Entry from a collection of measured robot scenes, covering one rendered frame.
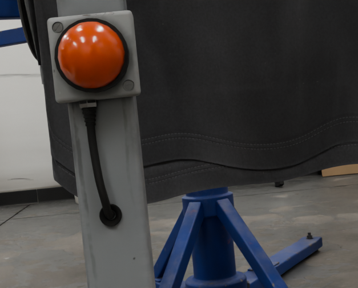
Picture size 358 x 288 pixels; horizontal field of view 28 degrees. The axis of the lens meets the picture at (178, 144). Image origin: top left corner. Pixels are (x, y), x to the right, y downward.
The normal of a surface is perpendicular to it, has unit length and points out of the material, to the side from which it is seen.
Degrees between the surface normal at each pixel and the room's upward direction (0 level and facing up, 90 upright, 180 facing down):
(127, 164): 90
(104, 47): 80
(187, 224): 43
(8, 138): 90
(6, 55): 90
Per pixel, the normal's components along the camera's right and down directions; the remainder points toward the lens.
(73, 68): -0.37, 0.55
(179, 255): -0.41, -0.67
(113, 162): 0.01, 0.05
